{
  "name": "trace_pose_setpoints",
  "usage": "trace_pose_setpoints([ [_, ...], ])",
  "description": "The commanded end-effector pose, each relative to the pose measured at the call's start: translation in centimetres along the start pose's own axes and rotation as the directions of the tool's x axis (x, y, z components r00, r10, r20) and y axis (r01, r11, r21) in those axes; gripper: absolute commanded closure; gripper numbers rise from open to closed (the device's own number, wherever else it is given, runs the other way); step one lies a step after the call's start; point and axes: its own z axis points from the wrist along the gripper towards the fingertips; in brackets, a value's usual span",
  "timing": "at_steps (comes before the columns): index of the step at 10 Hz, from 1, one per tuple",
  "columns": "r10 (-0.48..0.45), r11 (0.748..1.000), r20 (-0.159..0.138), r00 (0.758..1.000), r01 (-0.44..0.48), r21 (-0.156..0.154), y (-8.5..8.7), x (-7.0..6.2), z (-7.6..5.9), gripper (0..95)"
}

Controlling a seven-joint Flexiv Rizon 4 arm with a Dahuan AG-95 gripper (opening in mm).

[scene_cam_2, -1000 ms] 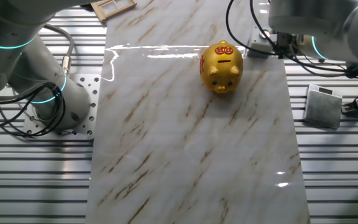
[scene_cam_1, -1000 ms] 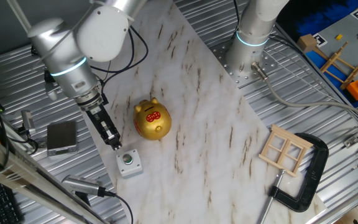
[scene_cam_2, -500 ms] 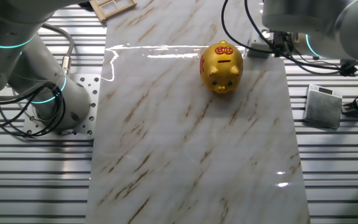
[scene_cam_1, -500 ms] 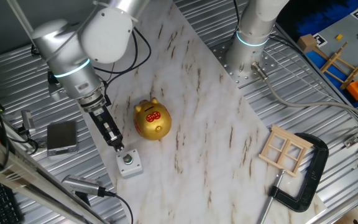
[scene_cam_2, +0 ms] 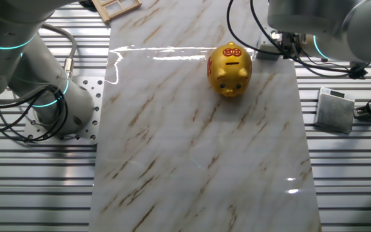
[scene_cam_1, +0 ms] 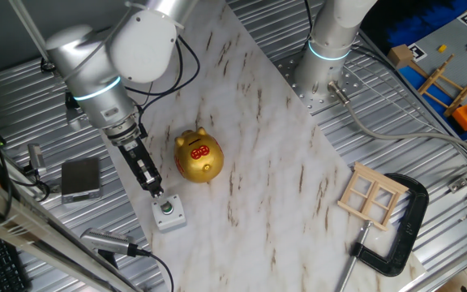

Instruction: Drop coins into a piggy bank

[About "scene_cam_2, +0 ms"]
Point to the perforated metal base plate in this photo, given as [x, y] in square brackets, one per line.
[97, 96]

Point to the grey green push button box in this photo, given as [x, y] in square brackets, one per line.
[266, 55]

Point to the silver digital scale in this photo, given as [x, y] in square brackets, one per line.
[333, 112]

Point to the white marble pattern board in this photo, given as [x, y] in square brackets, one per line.
[188, 145]

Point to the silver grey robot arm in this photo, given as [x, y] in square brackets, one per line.
[79, 103]

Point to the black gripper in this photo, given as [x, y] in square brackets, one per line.
[291, 42]

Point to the wooden window frame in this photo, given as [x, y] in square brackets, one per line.
[121, 13]

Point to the golden piggy bank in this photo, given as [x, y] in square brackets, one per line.
[230, 74]

